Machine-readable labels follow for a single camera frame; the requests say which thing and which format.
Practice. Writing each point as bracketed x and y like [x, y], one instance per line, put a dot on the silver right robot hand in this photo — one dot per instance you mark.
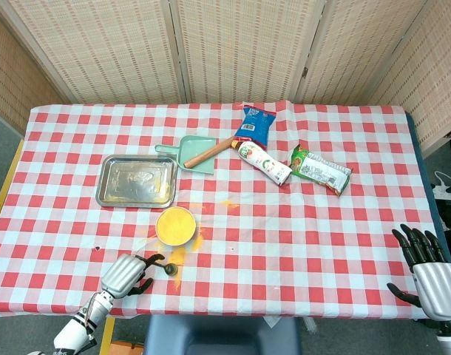
[438, 284]

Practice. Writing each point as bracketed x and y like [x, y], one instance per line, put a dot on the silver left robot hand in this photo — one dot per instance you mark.
[123, 275]

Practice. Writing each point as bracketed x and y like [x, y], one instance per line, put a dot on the dark metal spoon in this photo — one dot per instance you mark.
[171, 270]

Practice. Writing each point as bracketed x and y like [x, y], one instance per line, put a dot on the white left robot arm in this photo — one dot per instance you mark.
[72, 331]

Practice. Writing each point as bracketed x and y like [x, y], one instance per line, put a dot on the yellow powder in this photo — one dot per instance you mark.
[177, 257]

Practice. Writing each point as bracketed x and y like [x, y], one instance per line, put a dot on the yellow bowl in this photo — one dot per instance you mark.
[175, 226]

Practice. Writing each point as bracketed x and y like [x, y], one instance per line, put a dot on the small yellow food crumb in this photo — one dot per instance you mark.
[227, 203]

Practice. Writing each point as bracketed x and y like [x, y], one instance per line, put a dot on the orange box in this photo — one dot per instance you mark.
[125, 348]

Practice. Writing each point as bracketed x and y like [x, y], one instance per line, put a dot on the white power strip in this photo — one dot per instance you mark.
[445, 191]

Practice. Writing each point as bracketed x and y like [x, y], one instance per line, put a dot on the rectangular metal tray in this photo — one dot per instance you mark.
[137, 181]

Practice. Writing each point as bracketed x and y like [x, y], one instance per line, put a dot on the blue grey chair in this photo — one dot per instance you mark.
[222, 336]

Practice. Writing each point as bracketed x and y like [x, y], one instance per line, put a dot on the red white checkered tablecloth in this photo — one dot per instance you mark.
[303, 240]

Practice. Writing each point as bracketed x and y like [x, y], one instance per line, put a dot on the wooden rolling pin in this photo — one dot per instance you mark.
[207, 153]

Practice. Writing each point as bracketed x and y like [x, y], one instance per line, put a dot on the mint green dustpan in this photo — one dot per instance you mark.
[196, 146]

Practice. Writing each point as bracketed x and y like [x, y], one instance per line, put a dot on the green snack packet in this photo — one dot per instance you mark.
[318, 170]

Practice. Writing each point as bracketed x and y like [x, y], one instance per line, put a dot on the white drink bottle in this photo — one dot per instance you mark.
[264, 162]

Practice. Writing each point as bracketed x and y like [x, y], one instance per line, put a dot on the blue snack bag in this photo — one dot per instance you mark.
[253, 127]

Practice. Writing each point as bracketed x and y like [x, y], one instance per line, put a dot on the woven folding screen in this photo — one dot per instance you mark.
[229, 48]

